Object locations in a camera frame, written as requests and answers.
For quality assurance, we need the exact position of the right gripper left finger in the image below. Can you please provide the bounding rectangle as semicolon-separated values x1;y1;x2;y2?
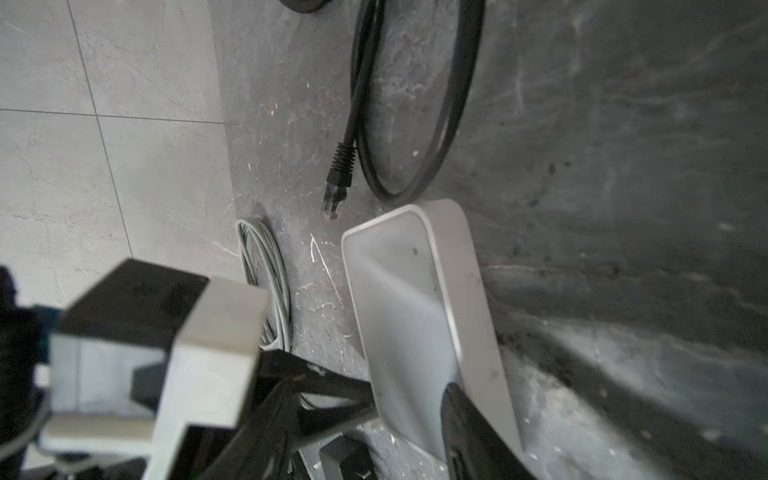
198;379;297;479

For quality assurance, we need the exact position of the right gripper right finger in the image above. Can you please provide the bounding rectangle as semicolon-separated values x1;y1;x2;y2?
440;383;534;480

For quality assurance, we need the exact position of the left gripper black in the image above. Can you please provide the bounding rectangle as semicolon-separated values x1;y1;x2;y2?
245;350;376;459

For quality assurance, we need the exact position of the white network switch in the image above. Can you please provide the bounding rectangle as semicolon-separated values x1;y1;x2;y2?
341;199;523;461

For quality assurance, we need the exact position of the short black ethernet cable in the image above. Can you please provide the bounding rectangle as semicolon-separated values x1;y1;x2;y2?
321;0;487;221

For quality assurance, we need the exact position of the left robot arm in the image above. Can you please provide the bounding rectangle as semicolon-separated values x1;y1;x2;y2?
1;259;374;479

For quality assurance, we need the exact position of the grey cable bundle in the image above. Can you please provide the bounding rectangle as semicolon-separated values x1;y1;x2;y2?
235;217;294;354

